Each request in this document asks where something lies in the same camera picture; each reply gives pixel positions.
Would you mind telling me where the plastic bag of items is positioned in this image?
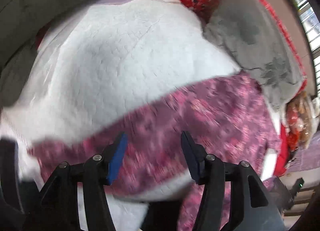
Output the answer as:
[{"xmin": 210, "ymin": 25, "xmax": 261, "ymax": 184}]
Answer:
[{"xmin": 285, "ymin": 91, "xmax": 319, "ymax": 151}]

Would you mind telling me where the purple pink floral garment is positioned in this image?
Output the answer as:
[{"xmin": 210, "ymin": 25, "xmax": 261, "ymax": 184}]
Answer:
[{"xmin": 29, "ymin": 72, "xmax": 281, "ymax": 230}]

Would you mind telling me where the grey flower pillow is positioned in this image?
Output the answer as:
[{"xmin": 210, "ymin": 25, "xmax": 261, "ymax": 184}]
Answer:
[{"xmin": 204, "ymin": 0, "xmax": 304, "ymax": 111}]

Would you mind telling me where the dark green padded jacket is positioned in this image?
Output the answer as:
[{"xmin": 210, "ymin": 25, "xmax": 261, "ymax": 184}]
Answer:
[{"xmin": 1, "ymin": 0, "xmax": 90, "ymax": 107}]

